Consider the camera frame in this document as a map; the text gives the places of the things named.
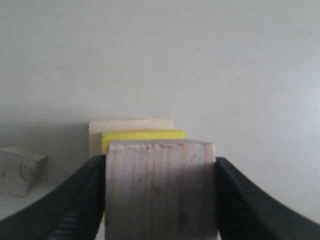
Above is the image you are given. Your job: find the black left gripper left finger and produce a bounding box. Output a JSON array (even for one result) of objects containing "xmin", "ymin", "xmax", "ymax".
[{"xmin": 0, "ymin": 155, "xmax": 106, "ymax": 240}]

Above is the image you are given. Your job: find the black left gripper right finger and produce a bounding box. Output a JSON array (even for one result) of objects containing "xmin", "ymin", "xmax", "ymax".
[{"xmin": 214, "ymin": 157, "xmax": 320, "ymax": 240}]

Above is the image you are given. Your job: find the small wooden cube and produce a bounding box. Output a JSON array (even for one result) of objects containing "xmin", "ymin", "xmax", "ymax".
[
  {"xmin": 0, "ymin": 146, "xmax": 47, "ymax": 198},
  {"xmin": 105, "ymin": 139, "xmax": 218, "ymax": 240}
]

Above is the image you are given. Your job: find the large wooden cube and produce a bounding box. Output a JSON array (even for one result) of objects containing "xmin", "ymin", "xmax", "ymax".
[{"xmin": 88, "ymin": 119, "xmax": 174, "ymax": 157}]

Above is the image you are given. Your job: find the yellow cube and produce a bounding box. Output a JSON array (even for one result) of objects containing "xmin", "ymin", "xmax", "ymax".
[{"xmin": 101, "ymin": 129, "xmax": 186, "ymax": 154}]

